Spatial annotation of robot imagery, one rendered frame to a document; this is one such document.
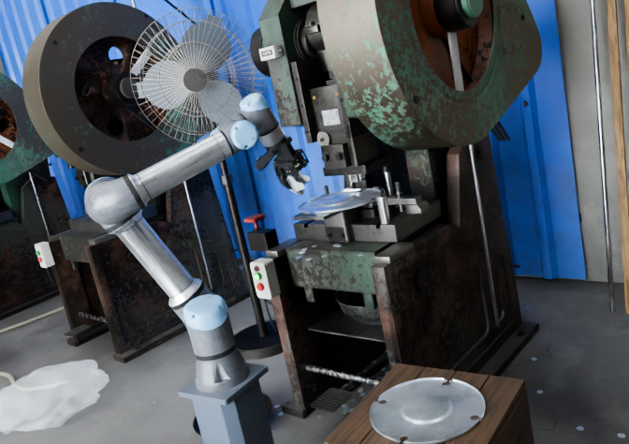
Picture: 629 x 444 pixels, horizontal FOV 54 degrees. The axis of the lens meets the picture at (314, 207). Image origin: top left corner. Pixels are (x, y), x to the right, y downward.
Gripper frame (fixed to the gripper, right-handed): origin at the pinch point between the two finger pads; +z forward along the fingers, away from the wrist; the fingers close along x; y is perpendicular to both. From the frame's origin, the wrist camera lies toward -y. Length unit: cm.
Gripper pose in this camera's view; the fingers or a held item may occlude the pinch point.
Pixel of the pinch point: (299, 191)
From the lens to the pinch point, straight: 196.1
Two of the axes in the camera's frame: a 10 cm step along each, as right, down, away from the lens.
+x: 4.5, -6.6, 6.0
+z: 4.3, 7.5, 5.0
